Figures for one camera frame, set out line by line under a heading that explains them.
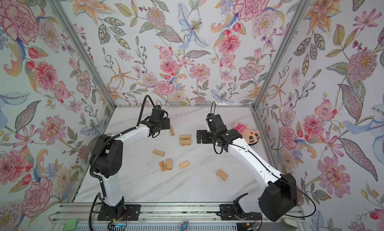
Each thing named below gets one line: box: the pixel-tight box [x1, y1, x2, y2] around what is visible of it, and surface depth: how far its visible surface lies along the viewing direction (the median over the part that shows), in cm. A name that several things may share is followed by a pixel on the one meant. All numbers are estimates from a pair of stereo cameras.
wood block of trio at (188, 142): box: [184, 139, 192, 146], surface depth 100 cm
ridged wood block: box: [179, 160, 190, 169], surface depth 92 cm
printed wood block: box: [158, 161, 167, 172], surface depth 90 cm
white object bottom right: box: [282, 218, 298, 229], surface depth 71 cm
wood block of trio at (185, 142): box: [179, 139, 192, 145], surface depth 101 cm
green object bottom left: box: [63, 218, 77, 231], surface depth 72 cm
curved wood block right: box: [216, 169, 228, 181], surface depth 87 cm
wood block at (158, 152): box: [152, 149, 166, 157], surface depth 97 cm
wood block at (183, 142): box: [180, 140, 188, 146], surface depth 101 cm
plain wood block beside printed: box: [166, 158, 173, 171], surface depth 92 cm
